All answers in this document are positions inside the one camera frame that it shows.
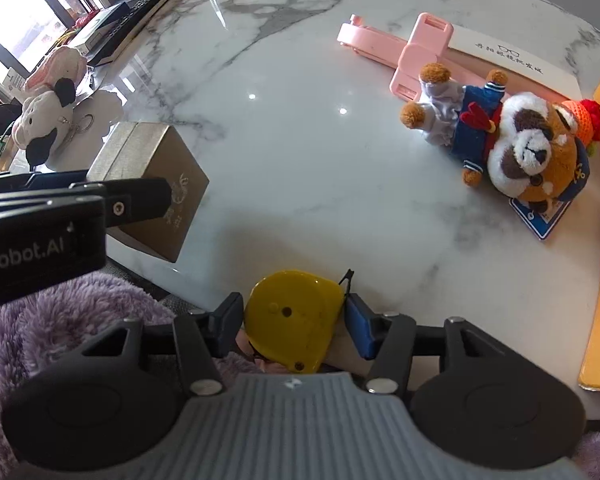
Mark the white glasses case box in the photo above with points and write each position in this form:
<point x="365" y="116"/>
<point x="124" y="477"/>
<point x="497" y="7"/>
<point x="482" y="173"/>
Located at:
<point x="466" y="42"/>

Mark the black remote keyboard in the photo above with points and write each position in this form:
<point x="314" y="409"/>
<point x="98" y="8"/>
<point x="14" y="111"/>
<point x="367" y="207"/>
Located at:
<point x="116" y="41"/>

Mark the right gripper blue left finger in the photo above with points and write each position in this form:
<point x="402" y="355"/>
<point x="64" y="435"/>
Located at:
<point x="224" y="324"/>

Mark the yellow toy helmet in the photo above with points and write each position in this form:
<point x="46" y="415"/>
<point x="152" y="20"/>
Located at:
<point x="290" y="318"/>

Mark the purple fleece left sleeve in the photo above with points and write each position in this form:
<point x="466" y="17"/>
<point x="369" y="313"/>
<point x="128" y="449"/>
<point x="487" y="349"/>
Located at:
<point x="94" y="374"/>

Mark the brown dog plush sailor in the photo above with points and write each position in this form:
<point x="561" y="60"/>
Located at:
<point x="529" y="148"/>

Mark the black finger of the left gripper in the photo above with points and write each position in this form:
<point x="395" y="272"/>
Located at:
<point x="129" y="201"/>

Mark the orange crochet fruit keychain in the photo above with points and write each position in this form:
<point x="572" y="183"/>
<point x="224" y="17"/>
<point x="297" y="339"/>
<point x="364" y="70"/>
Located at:
<point x="583" y="118"/>

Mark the small brown gift box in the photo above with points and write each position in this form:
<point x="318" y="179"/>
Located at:
<point x="149" y="150"/>

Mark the blue white card tag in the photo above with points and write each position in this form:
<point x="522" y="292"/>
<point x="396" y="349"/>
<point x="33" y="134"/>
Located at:
<point x="541" y="224"/>

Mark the white black cow plush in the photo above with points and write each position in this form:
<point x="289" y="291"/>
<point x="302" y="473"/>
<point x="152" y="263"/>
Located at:
<point x="47" y="113"/>

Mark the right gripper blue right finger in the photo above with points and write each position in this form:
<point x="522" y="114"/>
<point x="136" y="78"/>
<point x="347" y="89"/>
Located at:
<point x="367" y="329"/>

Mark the pink phone holder stand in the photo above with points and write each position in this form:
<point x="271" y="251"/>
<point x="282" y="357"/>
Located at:
<point x="428" y="43"/>

